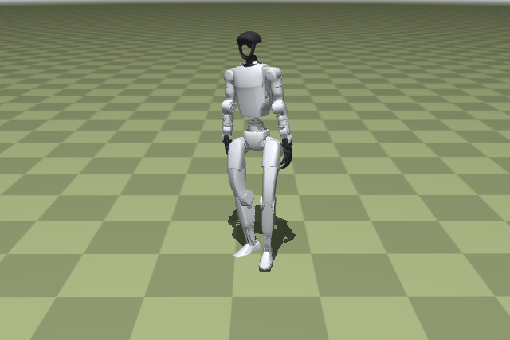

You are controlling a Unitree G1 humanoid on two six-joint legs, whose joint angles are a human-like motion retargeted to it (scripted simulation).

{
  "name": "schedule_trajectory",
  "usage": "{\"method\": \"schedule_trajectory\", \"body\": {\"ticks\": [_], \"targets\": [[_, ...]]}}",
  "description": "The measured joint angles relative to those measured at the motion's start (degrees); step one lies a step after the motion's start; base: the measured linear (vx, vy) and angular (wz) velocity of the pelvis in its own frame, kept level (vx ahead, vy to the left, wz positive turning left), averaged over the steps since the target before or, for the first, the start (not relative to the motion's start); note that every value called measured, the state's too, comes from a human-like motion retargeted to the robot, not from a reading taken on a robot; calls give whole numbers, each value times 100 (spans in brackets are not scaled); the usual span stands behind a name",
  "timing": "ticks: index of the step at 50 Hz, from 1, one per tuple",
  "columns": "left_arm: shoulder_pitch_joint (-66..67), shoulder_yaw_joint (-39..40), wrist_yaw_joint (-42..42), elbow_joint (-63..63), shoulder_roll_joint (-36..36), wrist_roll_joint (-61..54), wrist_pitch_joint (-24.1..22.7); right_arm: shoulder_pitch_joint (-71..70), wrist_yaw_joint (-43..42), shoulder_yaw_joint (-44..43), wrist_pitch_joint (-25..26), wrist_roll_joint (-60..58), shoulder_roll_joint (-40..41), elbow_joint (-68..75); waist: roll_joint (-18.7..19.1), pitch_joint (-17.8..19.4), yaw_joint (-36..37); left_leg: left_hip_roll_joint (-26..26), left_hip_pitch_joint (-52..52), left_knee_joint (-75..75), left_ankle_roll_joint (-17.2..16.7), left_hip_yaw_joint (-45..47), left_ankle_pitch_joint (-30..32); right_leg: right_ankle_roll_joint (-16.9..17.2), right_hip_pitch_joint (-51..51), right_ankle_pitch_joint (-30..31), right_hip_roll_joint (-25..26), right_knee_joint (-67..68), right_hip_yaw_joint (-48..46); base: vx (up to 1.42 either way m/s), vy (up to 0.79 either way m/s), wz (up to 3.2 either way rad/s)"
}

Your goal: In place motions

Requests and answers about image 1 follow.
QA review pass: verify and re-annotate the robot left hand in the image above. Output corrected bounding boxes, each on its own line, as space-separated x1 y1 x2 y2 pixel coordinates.
280 137 292 169

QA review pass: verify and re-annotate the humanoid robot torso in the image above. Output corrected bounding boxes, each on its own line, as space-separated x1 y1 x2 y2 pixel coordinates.
233 61 273 151

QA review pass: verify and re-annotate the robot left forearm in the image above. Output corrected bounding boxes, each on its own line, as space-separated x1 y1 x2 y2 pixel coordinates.
277 101 292 144

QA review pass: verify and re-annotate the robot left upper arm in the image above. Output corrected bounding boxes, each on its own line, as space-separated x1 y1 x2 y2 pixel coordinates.
263 67 284 114

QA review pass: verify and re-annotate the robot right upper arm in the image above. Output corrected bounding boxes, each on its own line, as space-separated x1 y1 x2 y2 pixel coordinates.
222 68 236 113

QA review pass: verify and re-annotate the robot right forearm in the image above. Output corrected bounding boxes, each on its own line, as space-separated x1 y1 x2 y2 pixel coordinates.
222 110 233 140

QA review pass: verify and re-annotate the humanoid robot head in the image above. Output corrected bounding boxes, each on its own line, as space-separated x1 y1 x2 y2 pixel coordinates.
237 31 261 67

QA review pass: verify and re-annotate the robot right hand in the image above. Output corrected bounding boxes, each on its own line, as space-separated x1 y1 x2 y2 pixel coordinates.
223 135 232 155

